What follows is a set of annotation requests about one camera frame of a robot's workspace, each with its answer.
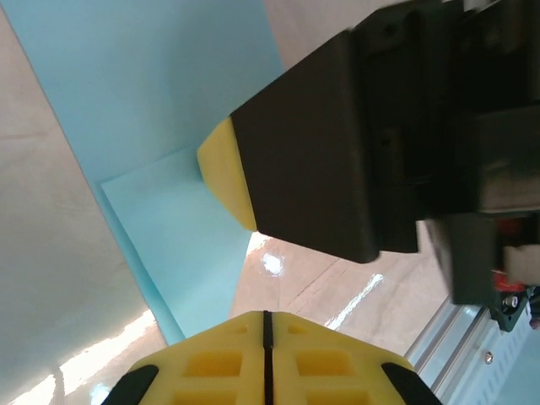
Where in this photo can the aluminium mounting rail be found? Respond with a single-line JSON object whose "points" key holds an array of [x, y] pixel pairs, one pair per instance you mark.
{"points": [[485, 379]]}

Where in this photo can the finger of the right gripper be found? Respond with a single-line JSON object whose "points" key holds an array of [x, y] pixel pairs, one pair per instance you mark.
{"points": [[304, 160]]}

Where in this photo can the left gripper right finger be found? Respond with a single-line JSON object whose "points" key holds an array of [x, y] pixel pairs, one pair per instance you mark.
{"points": [[329, 371]]}

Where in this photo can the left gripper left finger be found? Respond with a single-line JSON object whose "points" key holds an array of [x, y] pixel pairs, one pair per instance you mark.
{"points": [[211, 371]]}

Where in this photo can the light blue paper sheet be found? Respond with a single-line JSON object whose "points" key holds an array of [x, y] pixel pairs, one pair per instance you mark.
{"points": [[147, 84]]}

